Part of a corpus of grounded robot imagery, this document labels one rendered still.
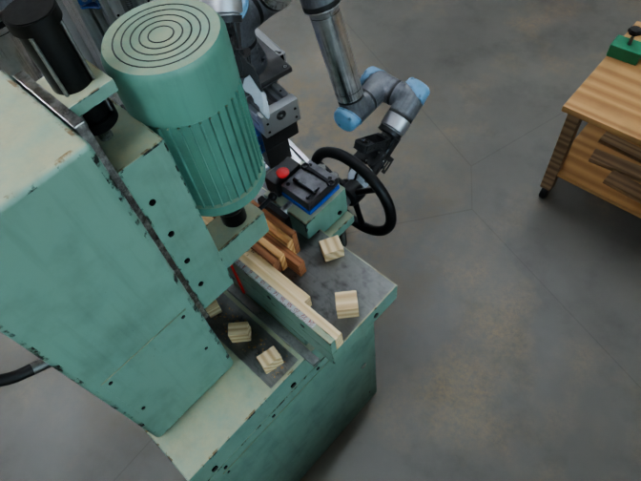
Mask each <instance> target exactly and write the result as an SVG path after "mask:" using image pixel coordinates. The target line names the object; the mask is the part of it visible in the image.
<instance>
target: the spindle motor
mask: <svg viewBox="0 0 641 481"><path fill-rule="evenodd" d="M101 63H102V66H103V68H104V70H105V72H106V73H107V75H108V76H109V77H111V78H112V79H113V80H114V83H115V85H116V87H117V89H118V91H117V94H118V96H119V97H120V99H121V101H122V103H123V105H124V107H125V109H126V111H127V112H128V113H129V114H130V115H131V116H132V117H133V118H135V119H136V120H138V121H140V122H142V123H143V124H144V125H146V126H147V127H148V128H150V129H151V130H152V131H154V132H155V133H156V134H158V135H159V136H161V137H162V138H163V139H164V141H165V143H166V145H167V147H168V149H169V151H170V153H171V155H172V157H173V159H174V161H175V163H176V166H177V168H178V170H179V172H180V173H181V176H182V178H183V180H184V182H185V184H186V186H187V188H188V190H189V192H190V194H191V196H192V198H193V200H194V202H195V204H196V207H197V209H198V211H199V213H200V215H201V216H202V217H217V216H223V215H227V214H230V213H233V212H235V211H237V210H238V209H240V208H242V207H244V206H245V205H247V204H248V203H249V202H250V201H252V200H253V199H254V198H255V197H256V195H257V194H258V193H259V191H260V189H261V188H262V186H263V183H264V181H265V176H266V168H265V164H264V160H263V157H262V154H261V150H260V148H259V144H258V138H257V135H256V131H255V127H254V124H253V120H252V117H251V114H250V111H249V107H248V104H247V100H246V96H245V93H244V90H243V87H242V83H241V80H240V76H239V72H238V65H237V62H236V59H235V55H234V52H233V48H232V45H231V41H230V38H229V34H228V31H227V28H226V25H225V22H224V20H223V19H222V18H221V16H220V15H219V14H218V13H217V12H216V11H215V10H214V9H212V8H211V7H210V6H208V5H207V4H205V3H203V2H201V1H198V0H155V1H152V2H149V3H146V4H143V5H141V6H138V7H136V8H134V9H132V10H129V11H128V12H126V13H125V14H123V15H122V16H120V17H119V18H118V19H117V20H116V21H114V23H113V24H112V25H111V26H110V27H109V28H108V30H107V31H106V33H105V35H104V37H103V40H102V44H101Z"/></svg>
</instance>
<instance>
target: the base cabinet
mask: <svg viewBox="0 0 641 481"><path fill-rule="evenodd" d="M376 392H377V382H376V357H375V332H374V323H373V324H372V325H371V326H370V327H369V328H368V329H367V330H366V331H365V332H364V333H363V334H362V335H361V337H360V338H359V339H358V340H357V341H356V342H355V343H354V344H353V345H352V346H351V347H350V348H349V349H348V351H347V352H346V353H345V354H344V355H343V356H342V357H341V358H340V359H339V360H338V361H337V363H336V364H332V363H331V362H330V361H329V360H328V359H327V358H326V357H323V358H322V359H321V360H320V362H319V363H318V364H317V365H316V367H314V368H313V369H312V370H311V371H310V372H309V373H308V374H307V375H306V376H305V377H304V378H303V379H302V380H301V381H300V383H299V384H298V385H297V386H296V387H295V388H294V389H293V390H292V391H291V392H290V393H289V394H288V395H287V396H286V397H285V399H284V400H283V401H282V402H281V403H280V404H279V405H278V406H277V407H276V408H275V409H274V410H273V411H272V412H271V413H270V415H269V416H268V417H267V418H266V419H265V420H264V421H263V422H262V423H261V424H260V425H259V426H258V427H257V428H256V430H255V431H254V432H253V433H252V434H251V435H250V436H249V437H248V438H247V439H246V440H245V441H244V442H243V443H242V444H241V445H240V447H239V448H238V449H237V450H236V451H235V452H234V453H233V454H232V455H231V456H230V457H229V458H228V459H227V460H226V462H225V463H224V464H223V465H222V466H221V467H220V468H219V469H218V470H217V471H216V472H215V473H214V474H213V475H212V476H211V478H210V479H209V480H208V481H300V480H301V479H302V477H303V476H304V475H305V474H306V473H307V472H308V470H309V469H310V468H311V467H312V466H313V465H314V464H315V462H316V461H317V460H318V459H319V458H320V457H321V455H322V454H323V453H324V452H325V451H326V450H327V448H328V447H329V446H330V445H331V444H332V443H333V442H334V440H335V439H336V438H337V437H338V436H339V435H340V433H341V432H342V431H343V430H344V429H345V428H346V426H347V425H348V424H349V423H350V422H351V421H352V419H353V418H354V417H355V416H356V415H357V414H358V413H359V411H360V410H361V409H362V408H363V407H364V406H365V404H366V403H367V402H368V401H369V400H370V399H371V397H372V396H373V395H374V394H375V393H376Z"/></svg>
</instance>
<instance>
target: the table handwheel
mask: <svg viewBox="0 0 641 481"><path fill-rule="evenodd" d="M326 157H331V158H334V159H336V160H339V161H341V162H343V163H344V164H346V165H347V166H349V167H350V168H352V169H353V170H354V171H355V172H357V173H358V174H359V175H360V176H361V177H362V178H363V179H364V180H365V181H366V182H367V183H368V184H369V186H370V187H368V188H364V187H363V186H362V185H361V184H360V183H359V182H358V181H357V180H354V179H349V180H348V181H347V182H344V181H343V180H342V179H341V178H339V179H340V185H341V186H343V187H344V188H345V193H346V202H347V206H348V205H349V206H353V207H354V209H355V212H356V215H357V216H355V215H354V214H353V215H354V222H353V223H352V224H351V225H353V226H354V227H356V228H357V229H359V230H361V231H363V232H364V233H366V234H369V235H373V236H385V235H387V234H389V233H390V232H392V230H393V229H394V228H395V225H396V222H397V214H396V209H395V205H394V203H393V200H392V198H391V197H390V195H389V193H388V191H387V190H386V188H385V187H384V185H383V183H382V182H381V181H380V179H379V178H378V177H377V176H376V175H375V174H374V173H373V171H372V170H371V169H370V168H368V167H367V166H366V165H365V164H364V163H363V162H362V161H360V160H359V159H358V158H356V157H354V156H353V155H351V154H349V153H348V152H346V151H344V150H342V149H340V148H336V147H329V146H326V147H321V148H319V149H318V150H317V151H316V152H315V153H314V154H313V155H312V158H311V160H312V161H313V162H315V163H316V164H320V163H322V162H321V161H322V160H323V159H324V158H326ZM322 164H324V163H322ZM374 193H375V194H376V195H377V197H378V198H379V200H380V202H381V204H382V206H383V210H384V213H385V223H384V225H380V226H379V225H373V224H370V223H367V222H365V221H364V219H363V216H362V211H361V208H360V205H359V202H360V201H361V200H362V199H363V198H364V197H365V194H374Z"/></svg>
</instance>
